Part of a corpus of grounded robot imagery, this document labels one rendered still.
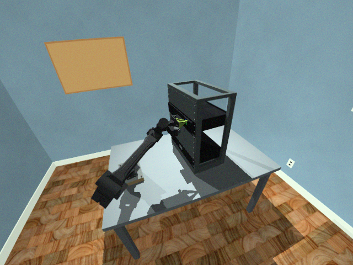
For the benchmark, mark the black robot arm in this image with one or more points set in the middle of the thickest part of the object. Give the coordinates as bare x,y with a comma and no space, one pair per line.
112,184

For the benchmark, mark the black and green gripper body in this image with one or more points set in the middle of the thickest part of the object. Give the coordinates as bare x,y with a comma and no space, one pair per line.
173,117

